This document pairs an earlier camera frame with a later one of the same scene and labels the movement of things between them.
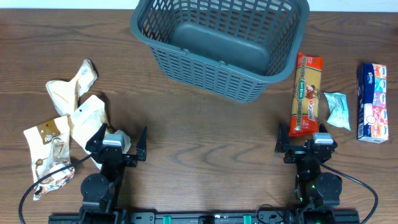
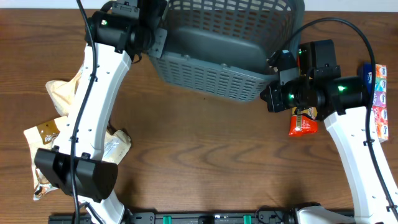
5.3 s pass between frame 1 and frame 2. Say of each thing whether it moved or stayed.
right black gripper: moved
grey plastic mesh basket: stayed
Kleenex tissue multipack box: stayed
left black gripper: moved
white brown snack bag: stayed
